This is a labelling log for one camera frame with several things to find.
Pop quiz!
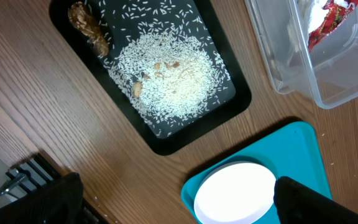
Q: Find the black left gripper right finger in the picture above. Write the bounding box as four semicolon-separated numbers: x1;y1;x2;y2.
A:
273;176;358;224

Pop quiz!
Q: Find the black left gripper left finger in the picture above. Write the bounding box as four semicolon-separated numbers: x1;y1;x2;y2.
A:
0;172;83;224

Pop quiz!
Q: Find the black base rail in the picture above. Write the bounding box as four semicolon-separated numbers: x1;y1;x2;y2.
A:
6;154;106;223

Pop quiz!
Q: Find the red snack wrapper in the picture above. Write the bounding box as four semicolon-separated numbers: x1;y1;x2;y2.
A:
307;0;358;53

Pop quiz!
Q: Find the black food waste tray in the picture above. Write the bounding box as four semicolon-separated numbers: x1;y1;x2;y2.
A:
49;0;252;156

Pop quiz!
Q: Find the brown food scrap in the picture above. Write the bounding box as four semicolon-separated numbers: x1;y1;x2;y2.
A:
68;1;109;57

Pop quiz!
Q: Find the white tissue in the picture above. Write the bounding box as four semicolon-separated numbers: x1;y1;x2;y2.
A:
287;0;351;52

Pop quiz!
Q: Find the large white plate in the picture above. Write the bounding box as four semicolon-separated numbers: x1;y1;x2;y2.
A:
193;161;276;224

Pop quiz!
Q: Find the metal floor stand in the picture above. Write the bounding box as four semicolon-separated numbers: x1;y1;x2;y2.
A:
0;170;31;199

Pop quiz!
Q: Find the clear plastic bin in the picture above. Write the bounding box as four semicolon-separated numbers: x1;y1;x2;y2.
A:
245;0;358;109

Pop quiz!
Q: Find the spilled rice pile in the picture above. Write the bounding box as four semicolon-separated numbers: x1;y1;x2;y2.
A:
97;0;236;139

